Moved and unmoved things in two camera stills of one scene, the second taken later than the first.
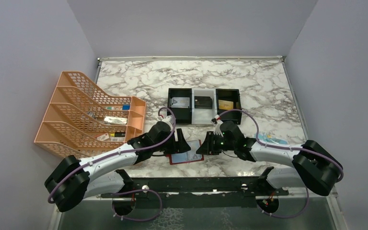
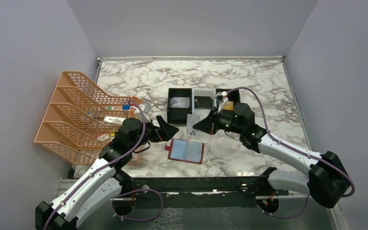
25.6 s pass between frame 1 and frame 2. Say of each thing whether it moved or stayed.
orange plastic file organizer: stayed
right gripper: moved
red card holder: stayed
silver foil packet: stayed
